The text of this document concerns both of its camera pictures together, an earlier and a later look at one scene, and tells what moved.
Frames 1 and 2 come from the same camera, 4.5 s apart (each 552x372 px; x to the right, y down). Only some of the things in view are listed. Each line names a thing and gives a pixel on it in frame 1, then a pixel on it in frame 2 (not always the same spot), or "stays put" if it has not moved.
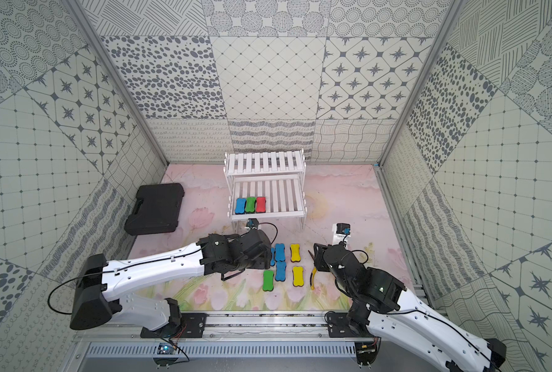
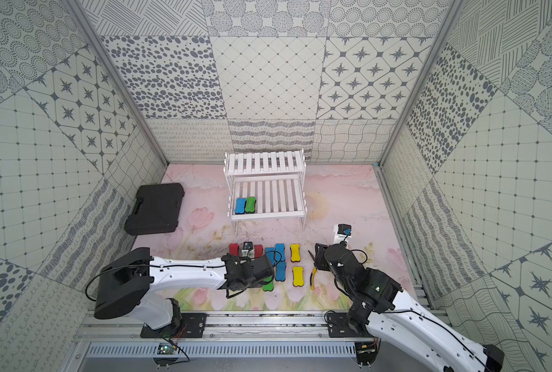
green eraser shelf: (250, 208) stays put
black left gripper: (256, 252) → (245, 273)
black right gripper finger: (320, 263) stays put
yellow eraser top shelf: (295, 256) stays put
